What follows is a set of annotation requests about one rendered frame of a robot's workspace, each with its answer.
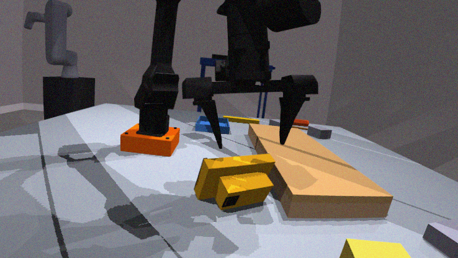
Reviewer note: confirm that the blue open tray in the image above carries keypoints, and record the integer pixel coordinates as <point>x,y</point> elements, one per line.
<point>202,124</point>

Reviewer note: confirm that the tan wooden floor panel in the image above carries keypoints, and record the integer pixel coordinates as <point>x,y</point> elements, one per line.
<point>312,182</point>

